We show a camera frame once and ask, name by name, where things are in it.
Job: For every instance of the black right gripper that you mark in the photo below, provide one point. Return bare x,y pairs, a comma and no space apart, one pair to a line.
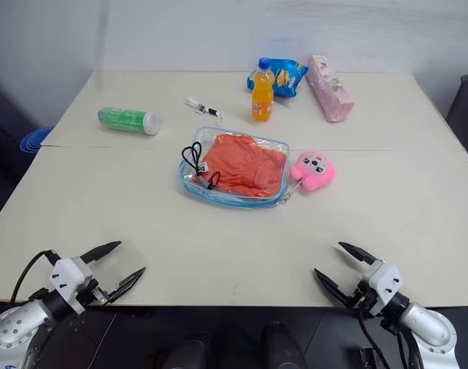
364,296

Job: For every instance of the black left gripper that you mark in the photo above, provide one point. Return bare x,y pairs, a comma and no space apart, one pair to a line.
100,296

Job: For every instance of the clear pouch with orange cloth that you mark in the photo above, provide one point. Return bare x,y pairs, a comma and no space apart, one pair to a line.
193,180

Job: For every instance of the orange cloth garment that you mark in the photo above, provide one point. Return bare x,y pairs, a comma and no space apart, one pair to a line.
241,161

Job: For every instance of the blue chips bag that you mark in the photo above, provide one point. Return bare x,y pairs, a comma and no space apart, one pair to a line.
289,78

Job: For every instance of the dark rounded shape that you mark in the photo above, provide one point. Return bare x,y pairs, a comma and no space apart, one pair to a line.
193,351
281,346

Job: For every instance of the pink plush toy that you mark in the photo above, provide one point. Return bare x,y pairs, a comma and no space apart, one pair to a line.
314,171

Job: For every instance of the green labelled clear bottle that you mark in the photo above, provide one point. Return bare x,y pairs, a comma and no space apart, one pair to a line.
126,120

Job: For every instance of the blue round stool stack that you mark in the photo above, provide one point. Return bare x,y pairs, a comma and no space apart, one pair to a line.
33,140

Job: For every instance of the pink carton box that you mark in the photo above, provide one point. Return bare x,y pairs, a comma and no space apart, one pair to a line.
331,90

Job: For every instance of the small clear packet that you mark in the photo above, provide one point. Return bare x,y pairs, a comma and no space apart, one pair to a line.
201,107

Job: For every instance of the orange soda bottle blue cap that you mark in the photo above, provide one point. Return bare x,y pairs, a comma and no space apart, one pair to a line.
262,102

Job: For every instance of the dark chair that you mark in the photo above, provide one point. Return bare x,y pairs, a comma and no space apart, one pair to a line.
466,115

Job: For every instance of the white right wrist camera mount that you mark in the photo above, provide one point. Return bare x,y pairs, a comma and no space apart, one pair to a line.
385,280

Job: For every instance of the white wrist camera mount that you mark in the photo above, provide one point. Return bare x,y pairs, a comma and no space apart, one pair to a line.
385,280
70,274

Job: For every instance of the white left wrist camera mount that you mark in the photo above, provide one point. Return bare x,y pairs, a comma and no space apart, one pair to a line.
70,274

